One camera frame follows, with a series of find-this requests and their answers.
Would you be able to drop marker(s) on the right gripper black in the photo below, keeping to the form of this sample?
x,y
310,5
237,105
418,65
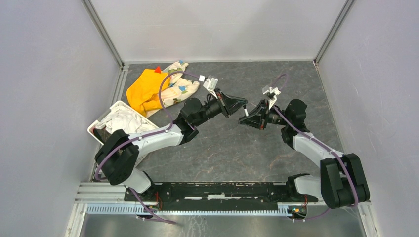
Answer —
x,y
254,121

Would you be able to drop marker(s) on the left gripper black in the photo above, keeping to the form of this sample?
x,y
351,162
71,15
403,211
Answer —
x,y
224,106

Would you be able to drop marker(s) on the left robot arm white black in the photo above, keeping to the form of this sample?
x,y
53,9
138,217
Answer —
x,y
117,159

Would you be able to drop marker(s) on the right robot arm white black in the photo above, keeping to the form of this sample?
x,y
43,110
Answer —
x,y
341,182

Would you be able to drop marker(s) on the cream patterned cloth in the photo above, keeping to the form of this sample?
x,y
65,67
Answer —
x,y
179,88

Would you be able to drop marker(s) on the yellow orange cloth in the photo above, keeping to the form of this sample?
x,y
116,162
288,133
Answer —
x,y
142,95

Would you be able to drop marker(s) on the white laundry basket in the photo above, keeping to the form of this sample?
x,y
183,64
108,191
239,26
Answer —
x,y
91,127

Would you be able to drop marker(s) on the black garment in basket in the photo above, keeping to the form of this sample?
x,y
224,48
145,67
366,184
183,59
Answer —
x,y
101,134

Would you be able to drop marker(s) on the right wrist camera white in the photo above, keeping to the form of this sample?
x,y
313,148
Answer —
x,y
271,93

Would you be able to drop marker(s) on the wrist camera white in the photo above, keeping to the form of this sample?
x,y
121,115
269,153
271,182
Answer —
x,y
271,93
210,85

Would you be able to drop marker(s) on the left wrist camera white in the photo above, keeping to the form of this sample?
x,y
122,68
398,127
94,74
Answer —
x,y
210,85

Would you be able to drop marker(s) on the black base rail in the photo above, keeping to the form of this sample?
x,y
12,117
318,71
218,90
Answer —
x,y
223,196

